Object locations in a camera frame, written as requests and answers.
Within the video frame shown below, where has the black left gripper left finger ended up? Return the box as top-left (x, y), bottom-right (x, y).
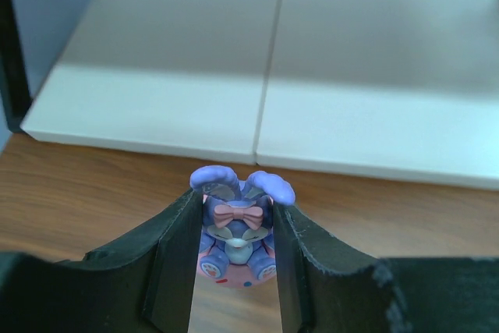
top-left (1, 190), bottom-right (203, 332)

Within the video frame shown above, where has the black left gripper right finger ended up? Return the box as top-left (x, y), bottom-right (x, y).
top-left (274, 204), bottom-right (498, 333)

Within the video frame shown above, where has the purple bunny with pink bow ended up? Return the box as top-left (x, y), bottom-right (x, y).
top-left (189, 165), bottom-right (296, 288)

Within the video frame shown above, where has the beige black three-tier shelf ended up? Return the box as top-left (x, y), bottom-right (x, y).
top-left (1, 0), bottom-right (498, 190)

